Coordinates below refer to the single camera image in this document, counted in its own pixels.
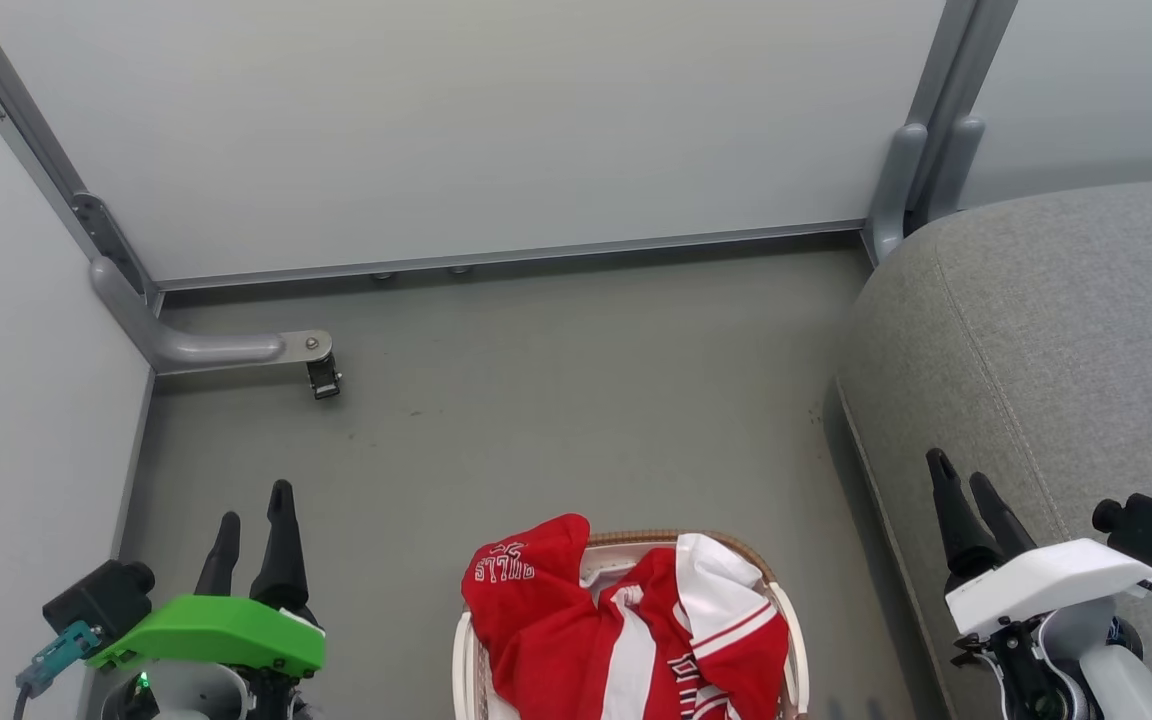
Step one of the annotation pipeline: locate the grey metal frame rail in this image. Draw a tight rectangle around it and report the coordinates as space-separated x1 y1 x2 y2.
0 0 159 301

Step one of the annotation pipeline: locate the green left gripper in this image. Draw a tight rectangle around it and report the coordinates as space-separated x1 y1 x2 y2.
86 479 327 677

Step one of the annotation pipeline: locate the white laundry basket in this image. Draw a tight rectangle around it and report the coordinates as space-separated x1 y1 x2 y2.
451 530 812 720

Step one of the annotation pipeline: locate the grey partition bottom rail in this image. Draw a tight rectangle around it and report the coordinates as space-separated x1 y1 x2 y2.
151 218 872 293

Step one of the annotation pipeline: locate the red and white striped shirt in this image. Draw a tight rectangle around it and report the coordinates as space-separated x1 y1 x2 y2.
461 514 792 720

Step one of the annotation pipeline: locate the short grey partition foot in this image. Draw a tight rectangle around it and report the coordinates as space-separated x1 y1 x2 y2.
861 115 987 266

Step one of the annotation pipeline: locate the long grey partition foot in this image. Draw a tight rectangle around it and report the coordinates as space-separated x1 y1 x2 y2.
89 256 335 377

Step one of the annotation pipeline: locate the plain grey partition post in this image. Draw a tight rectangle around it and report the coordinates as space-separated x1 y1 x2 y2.
901 0 1022 231

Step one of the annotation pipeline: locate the grey fabric sofa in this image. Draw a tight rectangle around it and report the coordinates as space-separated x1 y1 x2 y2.
824 178 1152 720

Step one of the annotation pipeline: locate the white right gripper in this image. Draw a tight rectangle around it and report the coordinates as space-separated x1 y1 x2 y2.
925 448 1152 639

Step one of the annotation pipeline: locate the black caster wheel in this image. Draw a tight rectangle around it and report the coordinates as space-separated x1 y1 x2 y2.
306 355 343 401

